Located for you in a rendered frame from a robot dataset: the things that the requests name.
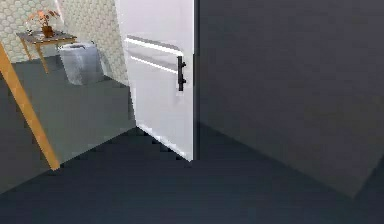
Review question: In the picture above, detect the white room door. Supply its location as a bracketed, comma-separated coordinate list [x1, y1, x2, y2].
[114, 0, 196, 162]

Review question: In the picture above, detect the grey waste bin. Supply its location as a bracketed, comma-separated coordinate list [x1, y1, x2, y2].
[57, 41, 105, 86]

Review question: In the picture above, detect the wooden side table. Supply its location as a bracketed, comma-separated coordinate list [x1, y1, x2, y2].
[15, 30, 78, 75]

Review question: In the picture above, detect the potted orange house plant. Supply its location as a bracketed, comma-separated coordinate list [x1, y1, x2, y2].
[26, 9, 61, 38]

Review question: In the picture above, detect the black door handle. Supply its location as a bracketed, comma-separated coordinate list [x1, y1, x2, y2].
[176, 55, 187, 92]

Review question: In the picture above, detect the orange wooden door frame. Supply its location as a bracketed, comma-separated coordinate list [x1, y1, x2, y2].
[0, 42, 61, 171]

